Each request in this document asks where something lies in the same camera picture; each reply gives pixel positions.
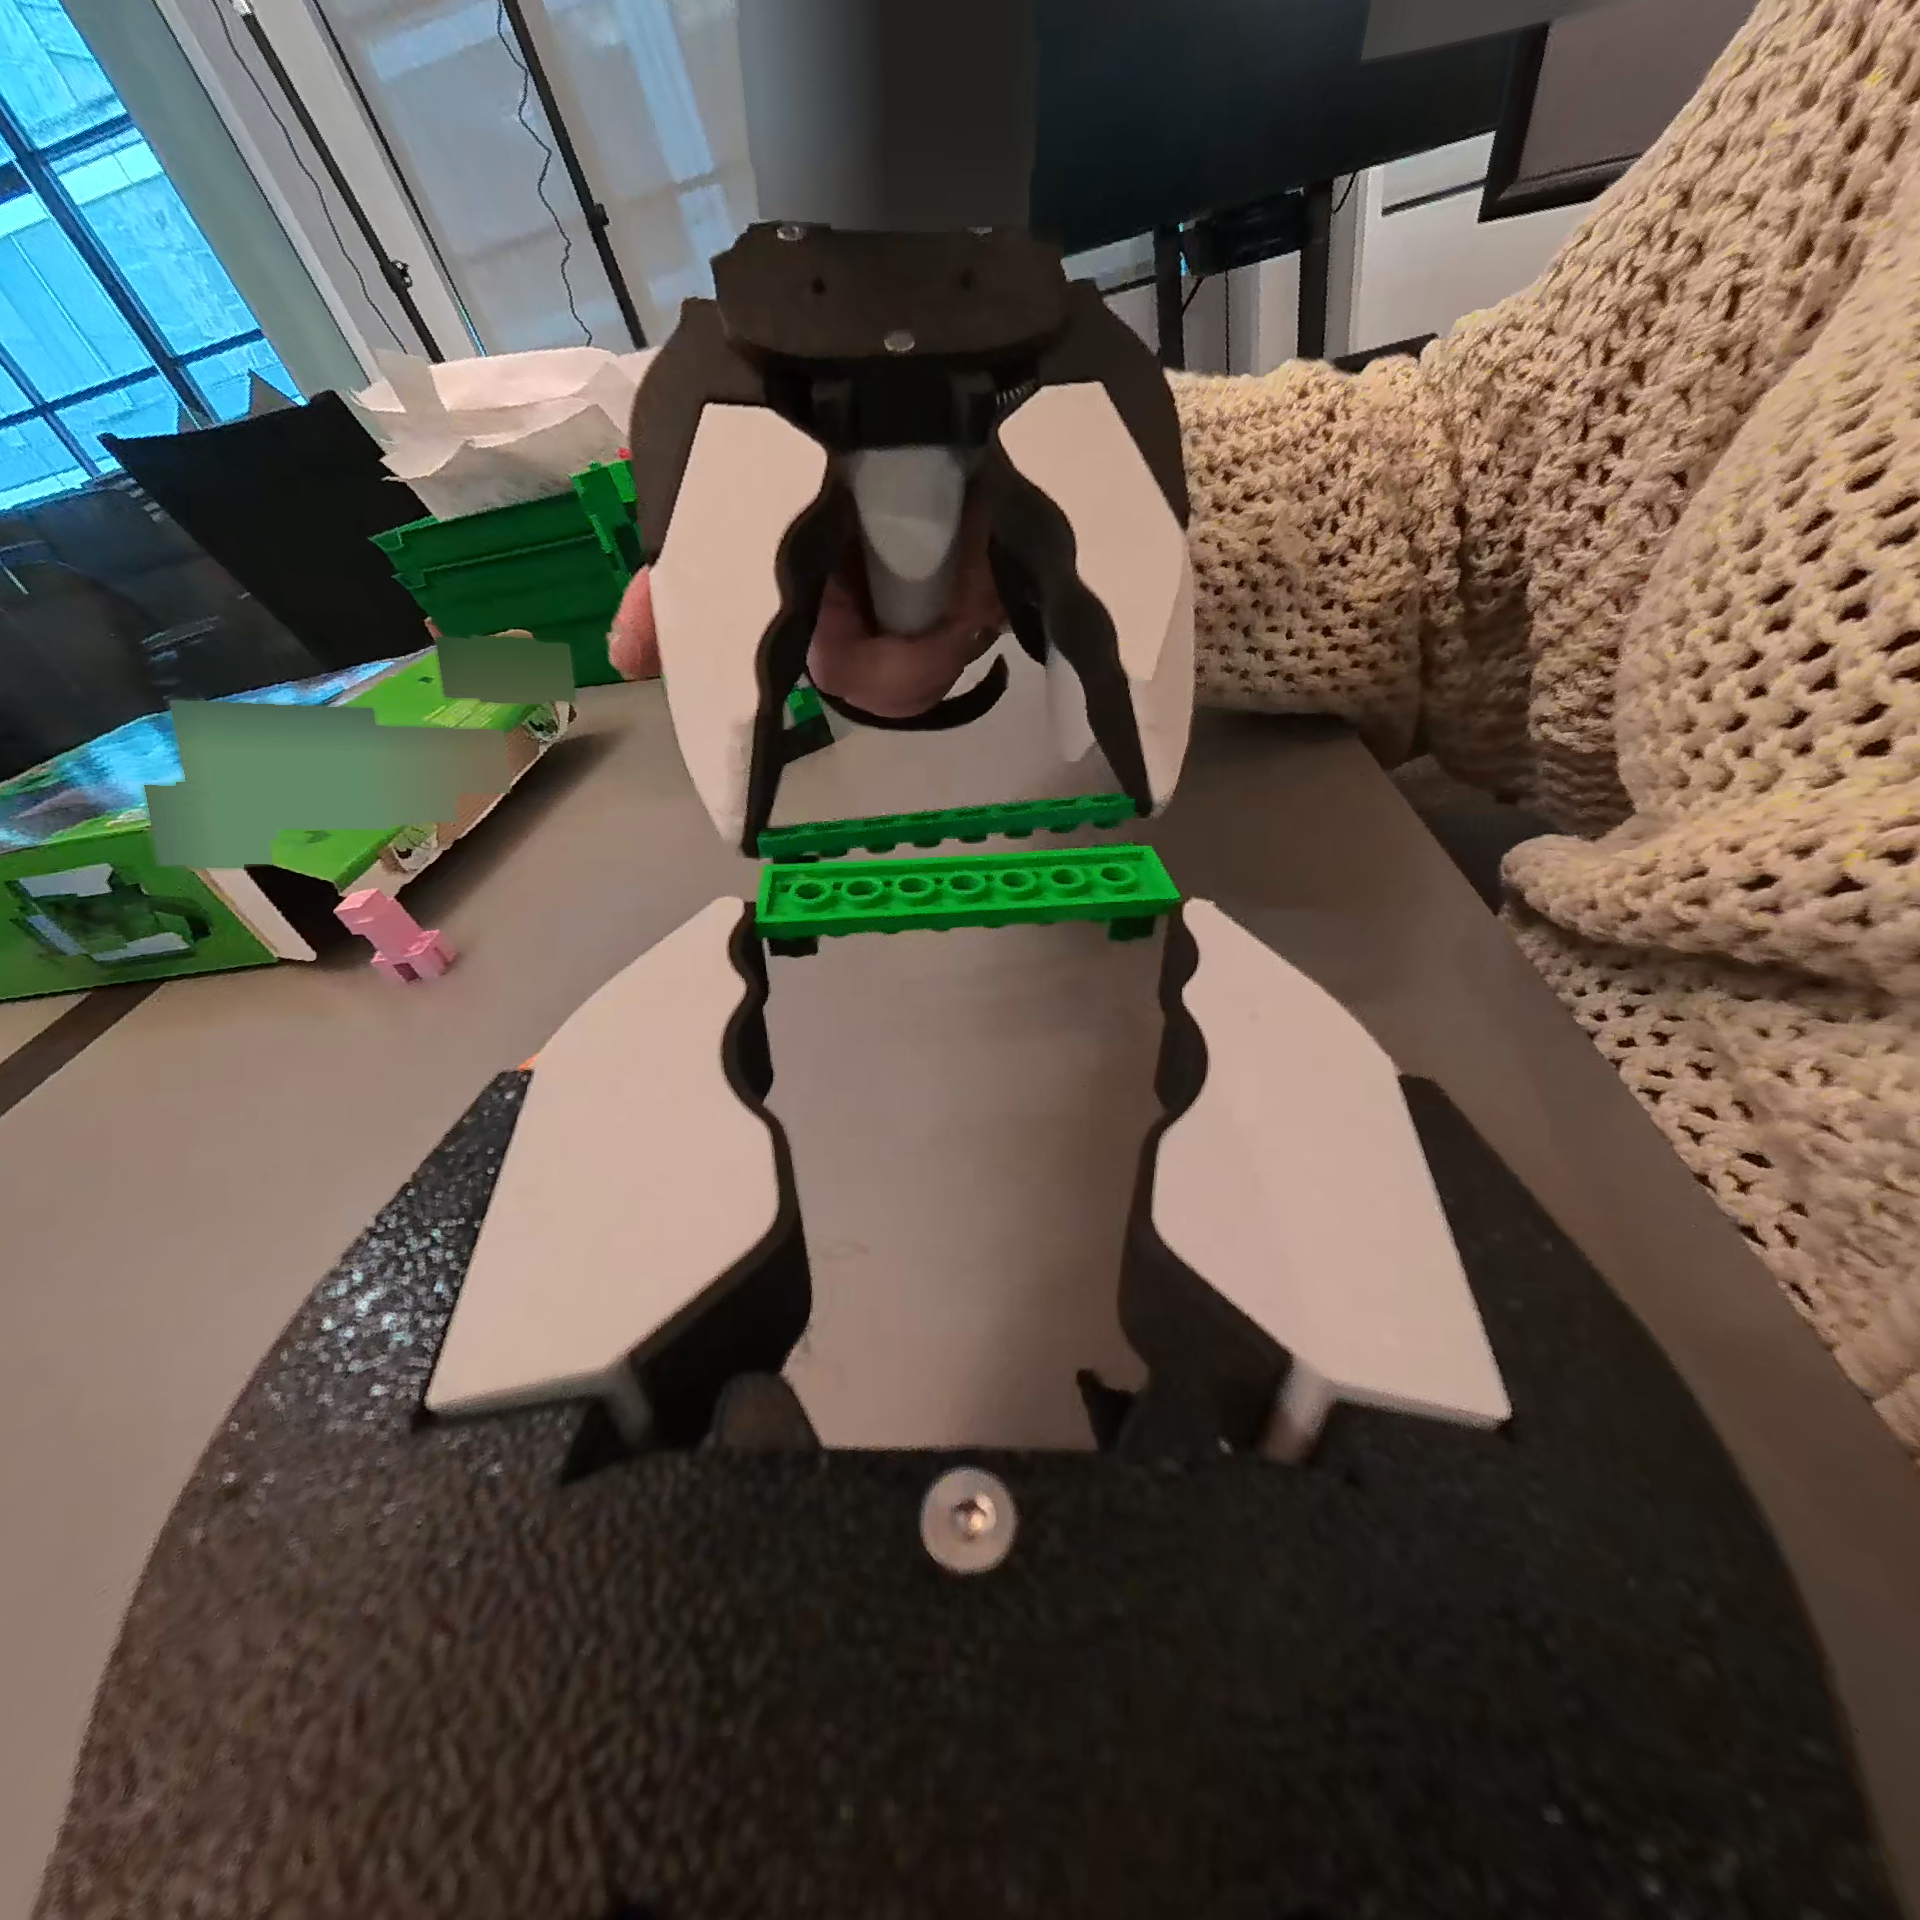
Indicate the person's right hand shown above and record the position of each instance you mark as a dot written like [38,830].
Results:
[902,668]

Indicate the tilted dark monitor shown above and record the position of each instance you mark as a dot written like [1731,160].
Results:
[1591,106]

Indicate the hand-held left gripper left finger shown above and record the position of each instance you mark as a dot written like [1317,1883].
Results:
[631,1201]

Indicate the white paper bags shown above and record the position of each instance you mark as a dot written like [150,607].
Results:
[496,407]

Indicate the green lego box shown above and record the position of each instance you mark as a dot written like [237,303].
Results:
[92,917]

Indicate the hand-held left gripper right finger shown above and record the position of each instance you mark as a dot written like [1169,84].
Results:
[1321,1216]

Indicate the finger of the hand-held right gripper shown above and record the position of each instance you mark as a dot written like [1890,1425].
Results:
[720,602]
[1118,541]

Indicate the narrow green lego plate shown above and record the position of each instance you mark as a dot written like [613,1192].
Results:
[946,828]

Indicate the cream knit sweater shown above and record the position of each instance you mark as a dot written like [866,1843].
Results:
[1725,1050]

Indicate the wide green lego plate with holes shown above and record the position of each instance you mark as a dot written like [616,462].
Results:
[960,897]

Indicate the pink lego pig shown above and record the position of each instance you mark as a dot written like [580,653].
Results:
[394,933]

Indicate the blue-lit window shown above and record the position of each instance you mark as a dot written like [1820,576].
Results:
[92,270]

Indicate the black flat panel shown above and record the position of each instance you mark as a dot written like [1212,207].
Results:
[255,541]

